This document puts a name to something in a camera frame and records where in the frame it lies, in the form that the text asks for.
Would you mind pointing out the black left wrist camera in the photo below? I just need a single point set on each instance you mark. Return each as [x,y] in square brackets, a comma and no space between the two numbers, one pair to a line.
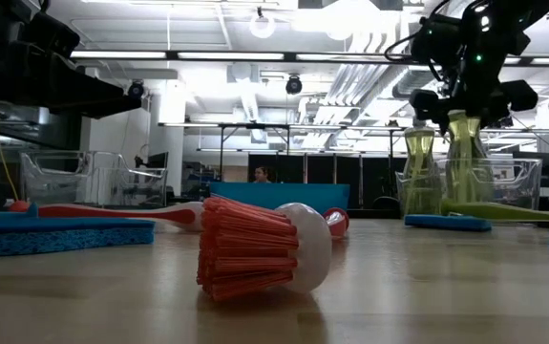
[49,36]

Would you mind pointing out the black ceiling spot camera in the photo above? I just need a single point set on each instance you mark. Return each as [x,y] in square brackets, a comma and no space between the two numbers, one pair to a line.
[136,91]
[294,86]

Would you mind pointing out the yellow soap pump bottle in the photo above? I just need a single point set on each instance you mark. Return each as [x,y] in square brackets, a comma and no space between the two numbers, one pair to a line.
[465,157]
[419,162]

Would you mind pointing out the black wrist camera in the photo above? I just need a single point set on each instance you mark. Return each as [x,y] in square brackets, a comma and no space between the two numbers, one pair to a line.
[49,36]
[438,40]

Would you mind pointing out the green dish brush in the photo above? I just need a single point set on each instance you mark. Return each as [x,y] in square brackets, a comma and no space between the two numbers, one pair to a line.
[493,211]

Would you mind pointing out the person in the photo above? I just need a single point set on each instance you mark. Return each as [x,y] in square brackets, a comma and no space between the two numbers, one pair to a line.
[262,175]

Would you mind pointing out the clear plastic bin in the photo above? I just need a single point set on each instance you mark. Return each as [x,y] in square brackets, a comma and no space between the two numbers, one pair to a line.
[517,186]
[54,181]

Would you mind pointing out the small black monitor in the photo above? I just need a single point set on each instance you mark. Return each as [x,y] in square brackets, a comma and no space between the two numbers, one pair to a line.
[158,160]

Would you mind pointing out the black overhead frame bar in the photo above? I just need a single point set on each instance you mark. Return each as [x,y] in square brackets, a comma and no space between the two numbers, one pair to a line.
[171,55]

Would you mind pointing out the red and white dish brush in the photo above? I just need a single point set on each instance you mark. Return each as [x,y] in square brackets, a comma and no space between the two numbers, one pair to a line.
[245,248]
[178,217]

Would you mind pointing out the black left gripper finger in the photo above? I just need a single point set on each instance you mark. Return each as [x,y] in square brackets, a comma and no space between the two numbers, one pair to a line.
[102,100]

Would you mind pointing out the black metal table frame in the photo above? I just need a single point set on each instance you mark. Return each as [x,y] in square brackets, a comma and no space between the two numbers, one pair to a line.
[255,125]

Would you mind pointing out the blue plastic bin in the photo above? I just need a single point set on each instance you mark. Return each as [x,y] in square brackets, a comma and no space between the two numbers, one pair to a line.
[279,196]

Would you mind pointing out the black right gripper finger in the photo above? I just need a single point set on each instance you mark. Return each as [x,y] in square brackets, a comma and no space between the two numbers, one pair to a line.
[517,98]
[427,105]

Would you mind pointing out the black partition panels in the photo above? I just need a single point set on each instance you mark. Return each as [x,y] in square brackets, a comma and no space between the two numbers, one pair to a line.
[322,169]

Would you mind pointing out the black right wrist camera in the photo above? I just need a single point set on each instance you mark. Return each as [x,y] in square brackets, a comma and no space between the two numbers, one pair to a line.
[438,40]

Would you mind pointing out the black chair backrest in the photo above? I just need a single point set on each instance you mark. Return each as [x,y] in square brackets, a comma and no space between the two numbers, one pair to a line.
[384,200]

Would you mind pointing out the blue wavy sponge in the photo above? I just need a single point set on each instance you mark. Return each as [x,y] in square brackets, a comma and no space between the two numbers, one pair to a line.
[64,239]
[446,223]

